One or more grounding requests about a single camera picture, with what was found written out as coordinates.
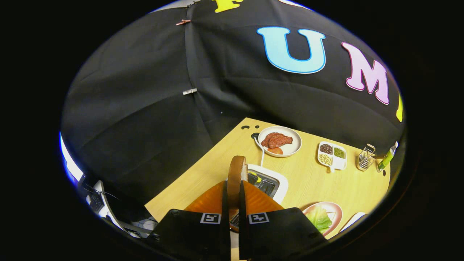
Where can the brown meat steak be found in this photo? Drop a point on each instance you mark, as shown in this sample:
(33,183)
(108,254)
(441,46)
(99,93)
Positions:
(277,140)

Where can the black backdrop cloth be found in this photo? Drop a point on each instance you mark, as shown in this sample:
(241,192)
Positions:
(145,108)

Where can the pile of green beans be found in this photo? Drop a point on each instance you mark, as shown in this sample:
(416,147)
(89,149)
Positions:
(339,152)

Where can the pink plate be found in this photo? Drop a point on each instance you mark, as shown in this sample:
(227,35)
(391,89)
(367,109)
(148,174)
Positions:
(336,208)

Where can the pink cloth clip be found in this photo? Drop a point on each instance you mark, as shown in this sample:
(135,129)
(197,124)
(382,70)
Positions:
(183,22)

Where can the white toaster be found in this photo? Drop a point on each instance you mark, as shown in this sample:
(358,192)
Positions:
(281,181)

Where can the silver cloth clip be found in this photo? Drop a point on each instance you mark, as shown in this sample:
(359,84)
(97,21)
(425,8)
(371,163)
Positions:
(189,91)

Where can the orange carrot slice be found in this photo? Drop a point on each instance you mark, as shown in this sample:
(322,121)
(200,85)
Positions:
(275,150)

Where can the white round meat plate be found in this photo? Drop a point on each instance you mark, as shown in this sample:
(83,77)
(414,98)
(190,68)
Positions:
(294,146)

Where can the white square plate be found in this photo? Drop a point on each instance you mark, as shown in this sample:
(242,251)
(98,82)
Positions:
(353,219)

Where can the green lettuce leaf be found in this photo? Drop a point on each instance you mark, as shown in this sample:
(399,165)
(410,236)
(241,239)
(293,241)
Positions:
(318,219)

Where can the green drink bottle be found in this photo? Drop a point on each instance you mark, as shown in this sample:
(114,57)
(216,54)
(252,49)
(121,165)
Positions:
(387,157)

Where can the metal utensil holder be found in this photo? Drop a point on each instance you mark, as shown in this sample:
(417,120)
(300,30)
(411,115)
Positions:
(365,159)

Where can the pile of dark beans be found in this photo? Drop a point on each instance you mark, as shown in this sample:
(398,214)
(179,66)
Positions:
(326,148)

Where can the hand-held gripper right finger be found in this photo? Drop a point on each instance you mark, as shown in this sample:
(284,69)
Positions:
(279,232)

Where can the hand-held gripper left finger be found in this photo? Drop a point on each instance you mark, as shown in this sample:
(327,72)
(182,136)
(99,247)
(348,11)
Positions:
(195,232)

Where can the white divided dish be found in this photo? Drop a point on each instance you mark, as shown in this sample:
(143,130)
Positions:
(340,164)

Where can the pile of yellow beans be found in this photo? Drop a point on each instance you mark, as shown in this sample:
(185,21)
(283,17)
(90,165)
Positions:
(325,159)

